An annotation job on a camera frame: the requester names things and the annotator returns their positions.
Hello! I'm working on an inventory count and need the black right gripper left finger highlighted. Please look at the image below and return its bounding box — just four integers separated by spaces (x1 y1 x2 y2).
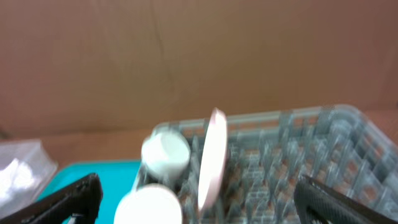
1 173 103 224

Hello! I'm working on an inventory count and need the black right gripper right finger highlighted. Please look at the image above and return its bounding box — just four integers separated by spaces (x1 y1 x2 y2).
294 175 397 224

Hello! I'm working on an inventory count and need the white tissue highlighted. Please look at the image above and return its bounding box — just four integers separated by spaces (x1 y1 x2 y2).
1 159 37 201

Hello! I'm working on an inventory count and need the small pink plate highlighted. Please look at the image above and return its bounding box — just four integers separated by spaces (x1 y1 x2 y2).
113 184 183 224

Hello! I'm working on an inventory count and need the grey bowl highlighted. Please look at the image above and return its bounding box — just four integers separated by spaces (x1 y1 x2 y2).
141 131 190 179

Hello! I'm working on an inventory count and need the large pink plate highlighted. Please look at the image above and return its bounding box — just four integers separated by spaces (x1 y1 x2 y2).
198 108 228 213

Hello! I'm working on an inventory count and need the clear plastic waste bin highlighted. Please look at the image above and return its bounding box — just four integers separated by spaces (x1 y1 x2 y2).
1 139 58 218

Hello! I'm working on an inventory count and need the grey dishwasher rack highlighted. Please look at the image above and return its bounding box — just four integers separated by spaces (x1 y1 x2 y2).
134 105 397 223

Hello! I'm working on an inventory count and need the teal serving tray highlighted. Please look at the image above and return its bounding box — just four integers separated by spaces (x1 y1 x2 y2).
39 161 141 224

